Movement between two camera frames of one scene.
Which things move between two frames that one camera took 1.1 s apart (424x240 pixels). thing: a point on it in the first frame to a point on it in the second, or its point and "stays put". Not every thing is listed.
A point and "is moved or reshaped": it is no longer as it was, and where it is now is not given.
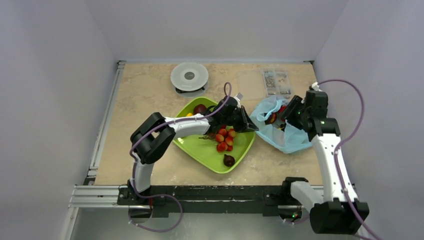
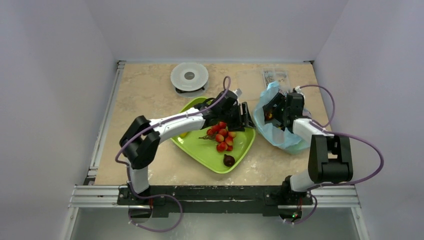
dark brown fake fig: (228, 160) stays put
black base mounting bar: (165, 200) stays put
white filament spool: (190, 80) stays put
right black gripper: (292, 110) to (276, 110)
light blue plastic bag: (292, 139) is moved or reshaped
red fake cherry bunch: (225, 138) stays put
